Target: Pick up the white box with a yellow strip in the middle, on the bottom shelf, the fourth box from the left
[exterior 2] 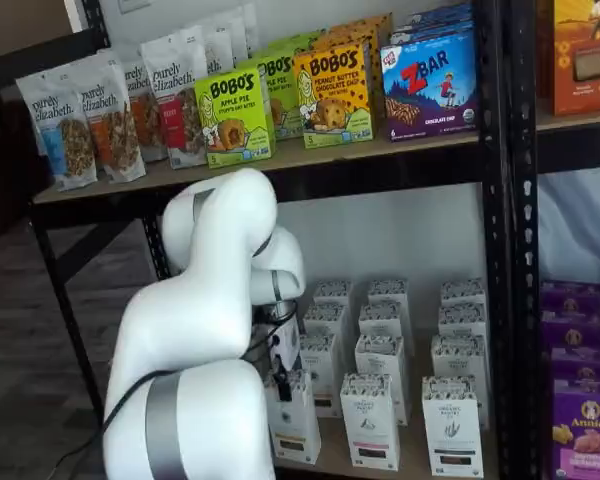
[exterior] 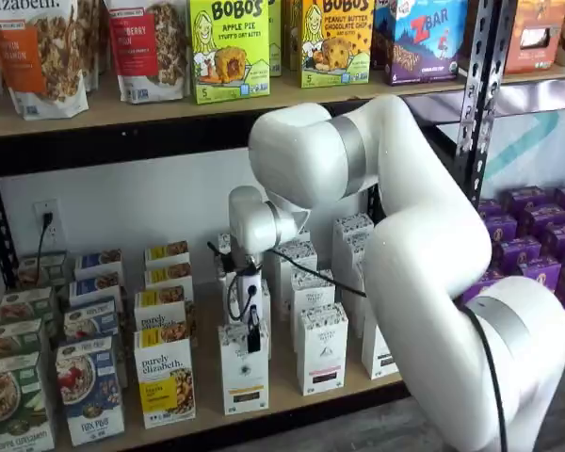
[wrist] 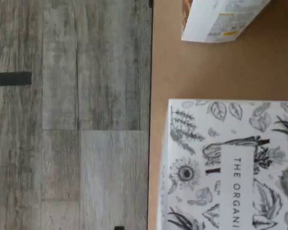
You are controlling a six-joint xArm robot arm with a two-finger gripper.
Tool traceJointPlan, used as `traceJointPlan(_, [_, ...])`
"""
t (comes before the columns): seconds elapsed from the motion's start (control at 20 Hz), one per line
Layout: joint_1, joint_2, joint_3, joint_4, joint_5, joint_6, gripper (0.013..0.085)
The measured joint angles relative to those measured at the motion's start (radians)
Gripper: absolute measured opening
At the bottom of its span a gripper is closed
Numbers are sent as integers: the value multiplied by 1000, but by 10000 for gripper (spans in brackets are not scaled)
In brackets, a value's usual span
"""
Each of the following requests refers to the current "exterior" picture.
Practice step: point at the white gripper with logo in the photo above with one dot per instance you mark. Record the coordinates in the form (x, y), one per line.
(263, 301)

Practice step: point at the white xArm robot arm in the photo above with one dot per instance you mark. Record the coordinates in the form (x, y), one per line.
(428, 235)

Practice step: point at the wooden shelf board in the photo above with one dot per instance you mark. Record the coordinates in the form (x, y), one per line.
(522, 77)
(282, 386)
(122, 115)

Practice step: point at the white yellow purely elizabeth box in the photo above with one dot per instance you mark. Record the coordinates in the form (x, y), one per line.
(162, 376)
(167, 275)
(167, 252)
(157, 306)

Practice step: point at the white box with black strip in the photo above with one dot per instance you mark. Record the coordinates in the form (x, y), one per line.
(355, 245)
(353, 223)
(374, 348)
(359, 320)

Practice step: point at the green Nature's Path oatmeal box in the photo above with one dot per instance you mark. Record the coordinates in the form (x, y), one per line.
(14, 405)
(26, 303)
(9, 336)
(42, 270)

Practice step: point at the green Bobo's apple pie box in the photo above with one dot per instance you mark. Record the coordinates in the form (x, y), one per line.
(275, 42)
(230, 52)

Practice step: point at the yellow Bobo's peanut butter box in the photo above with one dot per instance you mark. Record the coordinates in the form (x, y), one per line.
(334, 47)

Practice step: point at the blue purple ZBar box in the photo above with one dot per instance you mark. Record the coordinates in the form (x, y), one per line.
(424, 42)

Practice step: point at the orange snack box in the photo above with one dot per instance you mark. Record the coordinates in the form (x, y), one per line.
(537, 37)

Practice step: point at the red purely elizabeth granola bag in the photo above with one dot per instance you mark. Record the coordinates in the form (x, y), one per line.
(146, 52)

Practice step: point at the orange purely elizabeth granola bag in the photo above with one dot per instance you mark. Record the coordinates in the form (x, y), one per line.
(94, 42)
(33, 61)

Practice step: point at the white plastic sheet backdrop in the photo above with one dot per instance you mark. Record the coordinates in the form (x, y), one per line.
(546, 150)

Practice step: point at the white wall outlet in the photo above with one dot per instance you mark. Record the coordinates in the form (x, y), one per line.
(57, 235)

